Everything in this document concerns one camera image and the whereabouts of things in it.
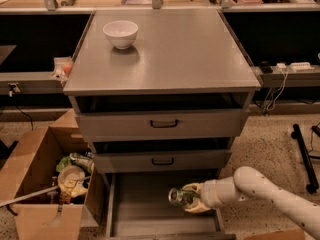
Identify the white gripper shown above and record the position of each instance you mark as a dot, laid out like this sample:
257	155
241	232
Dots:
212	193

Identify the green drink can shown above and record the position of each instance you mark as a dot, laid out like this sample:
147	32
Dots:
182	198

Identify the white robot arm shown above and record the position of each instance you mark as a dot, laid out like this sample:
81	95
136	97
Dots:
246	183

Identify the bottom grey drawer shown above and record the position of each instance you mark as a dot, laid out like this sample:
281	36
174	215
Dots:
139	209

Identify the grey drawer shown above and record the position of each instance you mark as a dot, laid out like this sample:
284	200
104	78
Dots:
161	125
139	209
161	161

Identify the middle grey drawer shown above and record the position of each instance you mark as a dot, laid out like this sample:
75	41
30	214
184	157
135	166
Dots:
161	161

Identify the grey metal drawer cabinet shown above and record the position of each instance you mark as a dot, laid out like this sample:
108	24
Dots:
182	59

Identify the top grey drawer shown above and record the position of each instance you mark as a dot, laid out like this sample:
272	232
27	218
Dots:
161	125

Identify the black floor stand leg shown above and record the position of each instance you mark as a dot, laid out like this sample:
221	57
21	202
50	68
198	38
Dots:
313	184

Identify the green snack bag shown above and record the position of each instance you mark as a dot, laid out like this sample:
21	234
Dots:
83	161

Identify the white paper cup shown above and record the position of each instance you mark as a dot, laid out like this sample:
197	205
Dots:
70	178

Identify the brown cardboard box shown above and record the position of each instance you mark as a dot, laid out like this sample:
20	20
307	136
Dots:
30	168

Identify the grey metal rod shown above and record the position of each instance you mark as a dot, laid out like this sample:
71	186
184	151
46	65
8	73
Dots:
37	193

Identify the white ceramic bowl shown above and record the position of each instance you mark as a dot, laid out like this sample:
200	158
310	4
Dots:
121	34

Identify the small tray with orange ball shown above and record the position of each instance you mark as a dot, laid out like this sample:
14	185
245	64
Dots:
62	68

